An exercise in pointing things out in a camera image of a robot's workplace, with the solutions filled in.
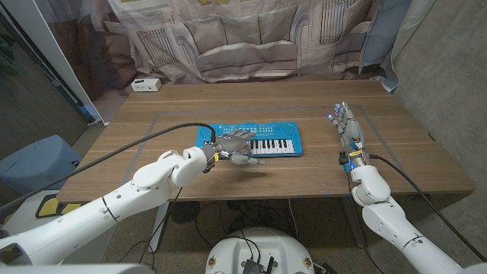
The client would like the white power strip box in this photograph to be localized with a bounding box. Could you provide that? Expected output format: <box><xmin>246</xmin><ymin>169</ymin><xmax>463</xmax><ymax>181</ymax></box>
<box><xmin>130</xmin><ymin>78</ymin><xmax>163</xmax><ymax>93</ymax></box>

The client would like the blue-grey plastic bin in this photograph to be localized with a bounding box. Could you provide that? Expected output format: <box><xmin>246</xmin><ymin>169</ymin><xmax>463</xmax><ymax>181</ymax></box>
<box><xmin>0</xmin><ymin>134</ymin><xmax>83</xmax><ymax>197</ymax></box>

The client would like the white table leg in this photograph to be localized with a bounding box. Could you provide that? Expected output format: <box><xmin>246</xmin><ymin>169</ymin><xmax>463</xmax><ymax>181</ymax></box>
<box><xmin>148</xmin><ymin>201</ymin><xmax>170</xmax><ymax>252</ymax></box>

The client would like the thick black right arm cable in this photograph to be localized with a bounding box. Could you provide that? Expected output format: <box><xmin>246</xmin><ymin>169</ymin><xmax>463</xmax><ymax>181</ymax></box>
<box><xmin>369</xmin><ymin>153</ymin><xmax>487</xmax><ymax>263</ymax></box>

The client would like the tangle of black floor cables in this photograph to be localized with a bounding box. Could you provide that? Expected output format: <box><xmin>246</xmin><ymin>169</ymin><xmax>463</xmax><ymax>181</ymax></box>
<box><xmin>193</xmin><ymin>199</ymin><xmax>301</xmax><ymax>244</ymax></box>

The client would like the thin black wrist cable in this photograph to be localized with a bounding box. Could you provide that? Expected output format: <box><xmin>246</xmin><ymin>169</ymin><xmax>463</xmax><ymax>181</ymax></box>
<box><xmin>136</xmin><ymin>186</ymin><xmax>184</xmax><ymax>267</ymax></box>
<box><xmin>345</xmin><ymin>171</ymin><xmax>384</xmax><ymax>274</ymax></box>

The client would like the white platform with yellow mark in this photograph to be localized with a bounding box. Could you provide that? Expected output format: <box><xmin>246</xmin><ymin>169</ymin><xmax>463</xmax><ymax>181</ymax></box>
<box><xmin>0</xmin><ymin>189</ymin><xmax>92</xmax><ymax>239</ymax></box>

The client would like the black box with antenna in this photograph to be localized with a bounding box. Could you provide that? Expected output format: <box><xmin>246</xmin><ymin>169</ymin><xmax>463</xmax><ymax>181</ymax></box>
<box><xmin>241</xmin><ymin>256</ymin><xmax>275</xmax><ymax>274</ymax></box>

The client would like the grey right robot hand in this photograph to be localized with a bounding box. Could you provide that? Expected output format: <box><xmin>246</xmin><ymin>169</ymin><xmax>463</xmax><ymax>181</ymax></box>
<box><xmin>327</xmin><ymin>100</ymin><xmax>372</xmax><ymax>172</ymax></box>

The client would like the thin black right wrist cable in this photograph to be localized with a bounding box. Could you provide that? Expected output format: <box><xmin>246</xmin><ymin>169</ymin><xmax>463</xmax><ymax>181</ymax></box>
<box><xmin>345</xmin><ymin>171</ymin><xmax>384</xmax><ymax>274</ymax></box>

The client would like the printed sofa backdrop cloth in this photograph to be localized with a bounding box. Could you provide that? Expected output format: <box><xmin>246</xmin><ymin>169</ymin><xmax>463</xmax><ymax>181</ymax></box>
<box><xmin>36</xmin><ymin>0</ymin><xmax>438</xmax><ymax>92</ymax></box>

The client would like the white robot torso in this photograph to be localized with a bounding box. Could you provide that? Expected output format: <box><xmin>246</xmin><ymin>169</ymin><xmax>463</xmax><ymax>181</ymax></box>
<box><xmin>205</xmin><ymin>227</ymin><xmax>316</xmax><ymax>274</ymax></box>

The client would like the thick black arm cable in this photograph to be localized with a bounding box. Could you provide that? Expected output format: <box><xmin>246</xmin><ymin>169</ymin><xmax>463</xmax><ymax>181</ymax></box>
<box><xmin>0</xmin><ymin>122</ymin><xmax>217</xmax><ymax>212</ymax></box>
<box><xmin>369</xmin><ymin>153</ymin><xmax>487</xmax><ymax>263</ymax></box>

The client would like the thin black left wrist cable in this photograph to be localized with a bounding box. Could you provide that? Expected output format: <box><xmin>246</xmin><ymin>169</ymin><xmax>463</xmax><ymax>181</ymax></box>
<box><xmin>136</xmin><ymin>186</ymin><xmax>184</xmax><ymax>267</ymax></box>

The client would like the white slanted panel frame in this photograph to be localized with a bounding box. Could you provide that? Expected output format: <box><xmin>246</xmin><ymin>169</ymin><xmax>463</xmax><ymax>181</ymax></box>
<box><xmin>0</xmin><ymin>0</ymin><xmax>111</xmax><ymax>126</ymax></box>

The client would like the round black floor fan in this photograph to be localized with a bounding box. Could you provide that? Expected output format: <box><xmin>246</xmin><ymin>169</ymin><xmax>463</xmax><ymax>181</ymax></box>
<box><xmin>170</xmin><ymin>200</ymin><xmax>202</xmax><ymax>225</ymax></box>

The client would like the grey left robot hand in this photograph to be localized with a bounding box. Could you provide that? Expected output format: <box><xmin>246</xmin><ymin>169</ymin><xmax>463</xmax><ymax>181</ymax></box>
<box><xmin>201</xmin><ymin>129</ymin><xmax>267</xmax><ymax>174</ymax></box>

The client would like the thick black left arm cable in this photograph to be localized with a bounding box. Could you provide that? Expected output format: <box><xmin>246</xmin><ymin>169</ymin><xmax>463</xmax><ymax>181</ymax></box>
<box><xmin>0</xmin><ymin>122</ymin><xmax>217</xmax><ymax>212</ymax></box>

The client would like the blue toy piano keyboard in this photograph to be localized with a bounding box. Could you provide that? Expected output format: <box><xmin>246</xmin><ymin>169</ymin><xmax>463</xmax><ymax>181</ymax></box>
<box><xmin>195</xmin><ymin>121</ymin><xmax>304</xmax><ymax>158</ymax></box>

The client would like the grey table leg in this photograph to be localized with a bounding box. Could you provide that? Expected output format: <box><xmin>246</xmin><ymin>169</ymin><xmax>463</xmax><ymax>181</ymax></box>
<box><xmin>340</xmin><ymin>196</ymin><xmax>367</xmax><ymax>248</ymax></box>

